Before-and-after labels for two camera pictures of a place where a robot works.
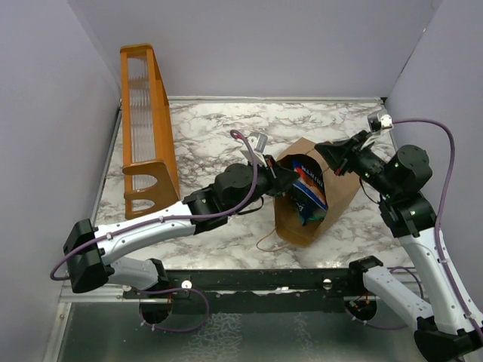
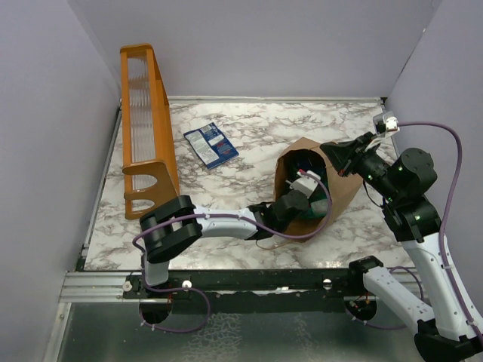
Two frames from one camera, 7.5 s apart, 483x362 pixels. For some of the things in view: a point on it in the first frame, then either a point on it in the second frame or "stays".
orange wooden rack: [150, 176] stays
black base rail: [252, 291] stays
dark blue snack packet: [309, 196] -> [210, 145]
